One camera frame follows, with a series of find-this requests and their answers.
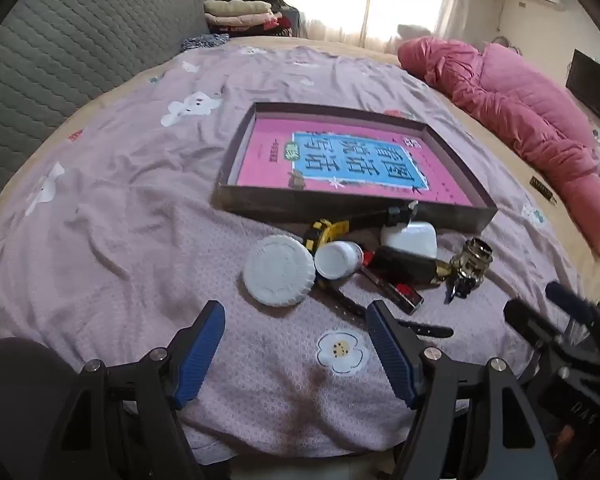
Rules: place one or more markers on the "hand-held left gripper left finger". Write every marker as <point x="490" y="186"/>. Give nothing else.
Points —
<point x="200" y="355"/>

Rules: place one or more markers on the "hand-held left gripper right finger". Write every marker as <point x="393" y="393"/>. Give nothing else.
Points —
<point x="390" y="350"/>

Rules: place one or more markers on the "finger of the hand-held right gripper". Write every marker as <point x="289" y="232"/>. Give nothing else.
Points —
<point x="567" y="300"/>
<point x="535" y="327"/>

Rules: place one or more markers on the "red lighter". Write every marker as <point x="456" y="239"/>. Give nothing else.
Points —
<point x="405" y="295"/>

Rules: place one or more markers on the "black hair clip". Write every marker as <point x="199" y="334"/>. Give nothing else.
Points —
<point x="460" y="287"/>

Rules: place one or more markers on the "black and gold lipstick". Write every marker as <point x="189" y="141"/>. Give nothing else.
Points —
<point x="405" y="265"/>

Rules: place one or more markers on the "white pill bottle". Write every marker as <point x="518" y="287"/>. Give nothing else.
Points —
<point x="336" y="260"/>

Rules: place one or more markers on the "white earbuds case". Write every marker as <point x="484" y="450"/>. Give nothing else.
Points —
<point x="410" y="240"/>

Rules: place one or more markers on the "large white jar lid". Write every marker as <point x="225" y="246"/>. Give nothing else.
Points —
<point x="279" y="270"/>

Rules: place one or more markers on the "yellow and black wristwatch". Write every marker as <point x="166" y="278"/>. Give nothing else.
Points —
<point x="325" y="232"/>

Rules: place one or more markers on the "shallow grey cardboard box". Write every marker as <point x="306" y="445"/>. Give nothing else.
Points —
<point x="360" y="212"/>

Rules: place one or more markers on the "dark mattress label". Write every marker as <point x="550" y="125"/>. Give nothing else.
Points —
<point x="542" y="190"/>

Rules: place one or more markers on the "pink and blue book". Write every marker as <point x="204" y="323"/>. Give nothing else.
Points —
<point x="360" y="157"/>

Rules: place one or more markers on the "pink quilted duvet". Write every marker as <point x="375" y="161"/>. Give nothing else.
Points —
<point x="520" y="110"/>

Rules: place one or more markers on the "black television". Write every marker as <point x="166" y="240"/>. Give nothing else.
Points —
<point x="592" y="85"/>

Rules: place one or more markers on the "grey pillow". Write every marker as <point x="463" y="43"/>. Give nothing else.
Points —
<point x="412" y="31"/>

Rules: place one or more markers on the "blue patterned cloth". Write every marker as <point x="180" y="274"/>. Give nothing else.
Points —
<point x="205" y="42"/>

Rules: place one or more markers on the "grey quilted headboard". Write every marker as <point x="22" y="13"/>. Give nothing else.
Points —
<point x="65" y="45"/>

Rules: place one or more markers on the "stack of folded clothes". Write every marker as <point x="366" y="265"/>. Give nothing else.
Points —
<point x="240" y="12"/>

